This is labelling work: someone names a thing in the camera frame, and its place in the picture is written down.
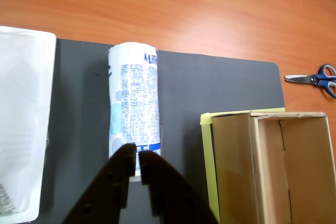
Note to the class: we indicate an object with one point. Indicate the white plastic blister tray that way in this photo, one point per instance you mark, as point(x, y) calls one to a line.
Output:
point(23, 119)

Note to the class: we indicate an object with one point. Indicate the brown cardboard box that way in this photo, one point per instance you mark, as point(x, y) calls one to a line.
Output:
point(302, 171)

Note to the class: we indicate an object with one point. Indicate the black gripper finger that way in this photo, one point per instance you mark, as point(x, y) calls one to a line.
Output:
point(105, 182)
point(170, 190)

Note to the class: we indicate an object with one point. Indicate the dark grey table mat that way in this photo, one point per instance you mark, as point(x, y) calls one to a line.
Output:
point(78, 108)

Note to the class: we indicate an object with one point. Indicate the white blue printed can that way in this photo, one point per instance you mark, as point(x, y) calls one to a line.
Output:
point(136, 98)

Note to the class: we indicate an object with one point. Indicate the yellow paper sheet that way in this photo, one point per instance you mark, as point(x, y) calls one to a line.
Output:
point(207, 150)

